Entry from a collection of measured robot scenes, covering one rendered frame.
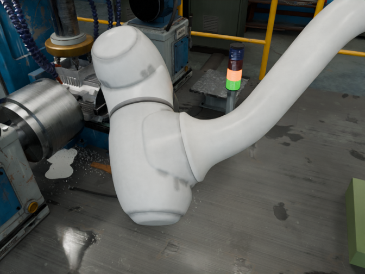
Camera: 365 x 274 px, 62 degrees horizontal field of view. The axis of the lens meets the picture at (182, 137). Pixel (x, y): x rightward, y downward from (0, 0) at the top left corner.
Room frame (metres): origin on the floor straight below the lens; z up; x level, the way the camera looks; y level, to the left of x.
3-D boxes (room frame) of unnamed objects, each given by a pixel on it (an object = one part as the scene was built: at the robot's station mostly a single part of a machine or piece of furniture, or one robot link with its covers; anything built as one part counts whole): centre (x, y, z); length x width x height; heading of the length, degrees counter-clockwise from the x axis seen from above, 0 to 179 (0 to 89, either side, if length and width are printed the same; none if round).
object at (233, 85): (1.17, -0.22, 1.05); 0.06 x 0.06 x 0.04
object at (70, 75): (1.16, 0.44, 1.11); 0.12 x 0.11 x 0.07; 64
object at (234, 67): (1.17, -0.22, 1.14); 0.06 x 0.06 x 0.04
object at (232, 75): (1.17, -0.22, 1.10); 0.06 x 0.06 x 0.04
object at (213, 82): (1.44, -0.20, 0.86); 0.27 x 0.24 x 0.12; 154
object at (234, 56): (1.17, -0.22, 1.19); 0.06 x 0.06 x 0.04
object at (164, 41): (1.68, 0.14, 0.99); 0.35 x 0.31 x 0.37; 154
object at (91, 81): (1.14, 0.40, 1.02); 0.20 x 0.19 x 0.19; 64
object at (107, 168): (0.90, 0.28, 0.80); 0.21 x 0.05 x 0.01; 70
